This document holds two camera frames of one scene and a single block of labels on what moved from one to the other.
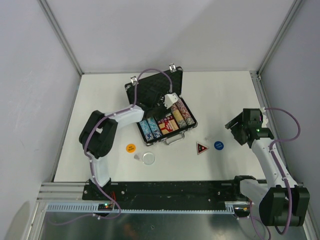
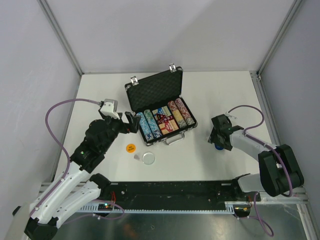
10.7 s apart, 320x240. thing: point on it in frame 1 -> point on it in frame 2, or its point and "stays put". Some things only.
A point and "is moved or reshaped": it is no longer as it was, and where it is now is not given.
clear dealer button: x=148 y=158 stays put
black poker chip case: x=168 y=115 stays put
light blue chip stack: x=146 y=130 stays put
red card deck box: x=167 y=125 stays put
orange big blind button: x=130 y=148 stays put
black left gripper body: x=159 y=110 -> x=115 y=126
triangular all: x=200 y=148 is moved or reshaped
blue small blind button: x=218 y=145 stays put
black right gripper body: x=237 y=130 -> x=214 y=138
